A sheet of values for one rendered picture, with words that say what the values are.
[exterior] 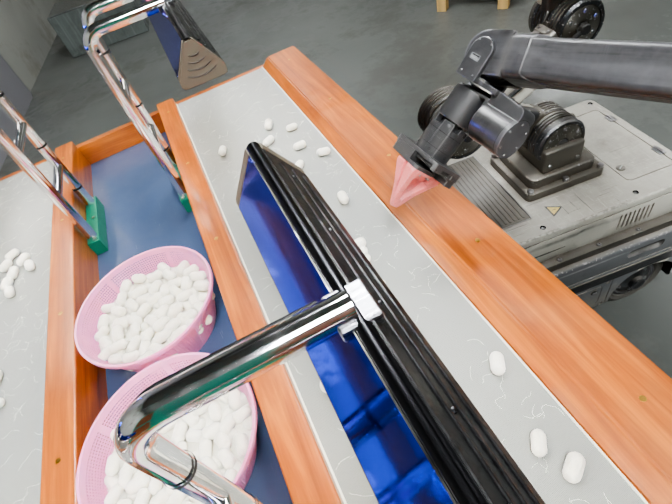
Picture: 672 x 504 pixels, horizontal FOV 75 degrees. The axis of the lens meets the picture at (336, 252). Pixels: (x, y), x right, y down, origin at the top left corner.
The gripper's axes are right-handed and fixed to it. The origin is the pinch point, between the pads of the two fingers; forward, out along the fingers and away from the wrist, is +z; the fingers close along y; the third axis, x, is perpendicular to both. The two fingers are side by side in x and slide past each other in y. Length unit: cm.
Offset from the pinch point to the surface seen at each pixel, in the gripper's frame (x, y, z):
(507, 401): 6.6, 31.4, 9.5
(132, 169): -17, -80, 47
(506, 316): 9.8, 22.0, 2.6
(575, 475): 5.2, 42.2, 8.1
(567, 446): 8.1, 39.2, 7.7
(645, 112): 165, -64, -64
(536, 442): 4.7, 37.4, 9.0
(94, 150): -25, -94, 52
